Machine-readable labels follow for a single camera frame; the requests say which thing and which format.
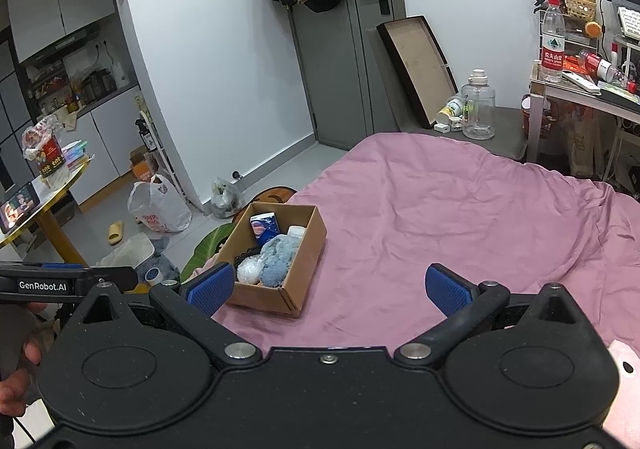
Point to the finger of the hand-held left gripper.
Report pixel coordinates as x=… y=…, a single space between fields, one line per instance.
x=117 y=276
x=62 y=266

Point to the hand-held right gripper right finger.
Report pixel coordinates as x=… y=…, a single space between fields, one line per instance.
x=447 y=290

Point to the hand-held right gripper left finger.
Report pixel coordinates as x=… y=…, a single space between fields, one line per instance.
x=210 y=290

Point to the white tissue ball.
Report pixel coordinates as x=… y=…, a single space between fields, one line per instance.
x=249 y=270

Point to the black and white felt piece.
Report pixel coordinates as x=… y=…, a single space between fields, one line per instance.
x=242 y=259

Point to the blue tissue packet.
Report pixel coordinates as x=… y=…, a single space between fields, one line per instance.
x=265 y=229

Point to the blue-grey fluffy ball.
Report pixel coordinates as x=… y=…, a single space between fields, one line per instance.
x=282 y=249

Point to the brown cardboard box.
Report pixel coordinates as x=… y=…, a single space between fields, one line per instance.
x=300 y=289

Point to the white cotton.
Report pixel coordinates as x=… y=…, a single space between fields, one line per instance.
x=296 y=231

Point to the person's left hand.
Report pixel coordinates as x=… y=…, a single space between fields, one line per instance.
x=12 y=391

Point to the cream bath mat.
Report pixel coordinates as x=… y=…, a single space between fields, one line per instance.
x=127 y=251

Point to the tape roll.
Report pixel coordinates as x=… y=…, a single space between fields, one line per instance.
x=152 y=276

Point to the round table with yellow leg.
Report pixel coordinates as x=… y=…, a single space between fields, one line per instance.
x=50 y=229

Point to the green leaf cartoon rug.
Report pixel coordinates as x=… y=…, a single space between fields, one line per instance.
x=202 y=249

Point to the yellow slipper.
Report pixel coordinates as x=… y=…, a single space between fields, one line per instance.
x=116 y=233

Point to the blue-grey fuzzy rug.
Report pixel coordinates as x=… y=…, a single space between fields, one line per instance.
x=167 y=259

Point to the white plastic bag red print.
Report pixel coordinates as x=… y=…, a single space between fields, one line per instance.
x=160 y=209

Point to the pink bed sheet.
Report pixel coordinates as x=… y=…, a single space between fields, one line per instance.
x=450 y=209

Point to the grey plastic bag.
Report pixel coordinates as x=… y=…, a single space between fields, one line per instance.
x=224 y=199

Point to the orange cardboard carton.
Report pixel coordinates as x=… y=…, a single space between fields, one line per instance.
x=142 y=166

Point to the stack of colourful books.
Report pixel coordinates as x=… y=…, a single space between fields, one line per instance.
x=77 y=154

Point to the red snack bag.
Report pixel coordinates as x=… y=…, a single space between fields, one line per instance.
x=47 y=154

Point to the brown bear-shaped rug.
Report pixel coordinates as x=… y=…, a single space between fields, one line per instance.
x=275 y=194

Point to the white kitchen base cabinet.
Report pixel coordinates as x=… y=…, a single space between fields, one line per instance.
x=105 y=144

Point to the black spray bottle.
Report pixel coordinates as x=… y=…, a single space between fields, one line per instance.
x=147 y=136

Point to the white charger plug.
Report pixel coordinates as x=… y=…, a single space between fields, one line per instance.
x=442 y=127

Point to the white canister with green label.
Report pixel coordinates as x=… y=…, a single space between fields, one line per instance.
x=450 y=110

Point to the large clear water jug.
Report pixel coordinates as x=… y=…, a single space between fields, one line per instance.
x=477 y=109

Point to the red jar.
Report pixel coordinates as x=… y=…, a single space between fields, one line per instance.
x=532 y=119

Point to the white-framed desk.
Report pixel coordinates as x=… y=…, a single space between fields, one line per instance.
x=537 y=119

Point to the beige tote bag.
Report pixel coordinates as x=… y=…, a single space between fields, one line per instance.
x=587 y=144

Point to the pink plush cushion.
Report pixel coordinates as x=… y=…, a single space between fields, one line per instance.
x=625 y=394

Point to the grey flat board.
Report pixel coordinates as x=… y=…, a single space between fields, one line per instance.
x=387 y=89

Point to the grey range hood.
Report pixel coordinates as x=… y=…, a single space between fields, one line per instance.
x=60 y=46

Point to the grey door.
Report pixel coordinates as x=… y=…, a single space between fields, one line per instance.
x=340 y=79

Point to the white power strip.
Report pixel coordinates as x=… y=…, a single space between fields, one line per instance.
x=582 y=81

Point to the water bottle with red label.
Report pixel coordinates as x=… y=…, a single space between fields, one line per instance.
x=552 y=49

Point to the red and white bottle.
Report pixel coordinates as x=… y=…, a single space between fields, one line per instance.
x=597 y=64

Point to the orange ball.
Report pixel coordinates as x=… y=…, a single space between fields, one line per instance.
x=594 y=29

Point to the wicker basket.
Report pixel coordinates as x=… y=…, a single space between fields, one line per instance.
x=581 y=8

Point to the white keyboard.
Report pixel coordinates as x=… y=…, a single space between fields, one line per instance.
x=630 y=24

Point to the dark wooden frame tray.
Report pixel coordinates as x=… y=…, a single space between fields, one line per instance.
x=420 y=64

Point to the white kitchen wall cabinet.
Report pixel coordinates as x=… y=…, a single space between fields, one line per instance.
x=60 y=4

